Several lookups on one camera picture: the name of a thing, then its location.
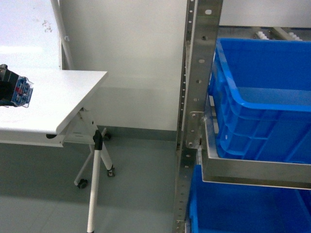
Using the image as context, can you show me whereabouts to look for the lower blue plastic crate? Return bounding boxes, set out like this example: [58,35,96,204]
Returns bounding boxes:
[188,165,311,233]

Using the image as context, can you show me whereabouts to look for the red mushroom push button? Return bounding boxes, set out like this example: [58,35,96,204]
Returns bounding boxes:
[0,64,33,108]

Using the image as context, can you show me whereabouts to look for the steel rack upright post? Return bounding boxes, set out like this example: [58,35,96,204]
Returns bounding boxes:
[172,0,223,233]

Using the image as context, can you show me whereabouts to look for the white whiteboard panel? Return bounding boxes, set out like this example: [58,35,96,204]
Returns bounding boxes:
[0,0,74,71]

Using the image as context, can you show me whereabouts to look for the steel roller rack shelf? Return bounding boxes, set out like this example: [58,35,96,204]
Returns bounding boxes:
[198,24,311,190]

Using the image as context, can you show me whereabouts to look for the large blue plastic crate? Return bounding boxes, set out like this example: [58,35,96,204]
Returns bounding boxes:
[208,38,311,164]

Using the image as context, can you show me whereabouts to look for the white folding table frame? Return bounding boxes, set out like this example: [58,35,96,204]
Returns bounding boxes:
[46,108,115,233]

